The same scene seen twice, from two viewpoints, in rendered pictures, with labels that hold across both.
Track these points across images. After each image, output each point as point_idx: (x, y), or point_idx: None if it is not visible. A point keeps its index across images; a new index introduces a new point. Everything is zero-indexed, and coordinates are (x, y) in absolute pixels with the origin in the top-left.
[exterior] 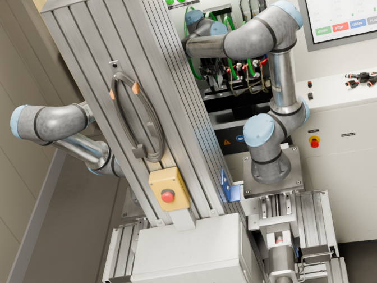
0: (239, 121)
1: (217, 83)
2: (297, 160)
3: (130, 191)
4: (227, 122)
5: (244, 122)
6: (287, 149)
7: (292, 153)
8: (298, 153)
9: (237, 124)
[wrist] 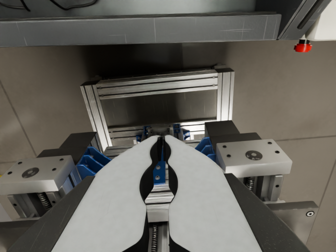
0: (176, 19)
1: (159, 158)
2: (304, 235)
3: (1, 251)
4: (139, 16)
5: (189, 28)
6: (297, 212)
7: (302, 222)
8: (312, 222)
9: (171, 37)
